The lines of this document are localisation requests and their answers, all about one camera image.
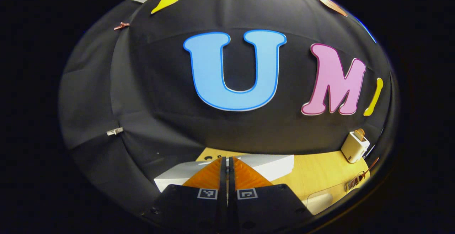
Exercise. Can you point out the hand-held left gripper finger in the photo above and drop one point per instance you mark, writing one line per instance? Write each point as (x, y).
(223, 177)
(231, 177)

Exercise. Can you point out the white rice cooker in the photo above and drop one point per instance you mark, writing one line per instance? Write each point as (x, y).
(273, 166)

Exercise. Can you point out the brown wooden spoon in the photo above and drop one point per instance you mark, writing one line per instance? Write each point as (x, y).
(373, 163)

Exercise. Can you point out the clear plastic rice container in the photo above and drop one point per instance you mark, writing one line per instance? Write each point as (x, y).
(339, 191)

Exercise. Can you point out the black backdrop cloth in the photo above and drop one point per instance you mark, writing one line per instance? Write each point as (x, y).
(160, 84)

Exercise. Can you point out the white cloth clip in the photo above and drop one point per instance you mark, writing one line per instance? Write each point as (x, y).
(114, 131)

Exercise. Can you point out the white toaster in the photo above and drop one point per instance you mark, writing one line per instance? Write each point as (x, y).
(353, 147)

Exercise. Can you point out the brown bread slice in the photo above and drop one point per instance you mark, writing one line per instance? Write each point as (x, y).
(359, 133)

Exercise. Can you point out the pink cloth clip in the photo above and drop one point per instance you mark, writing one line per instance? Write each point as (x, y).
(121, 25)

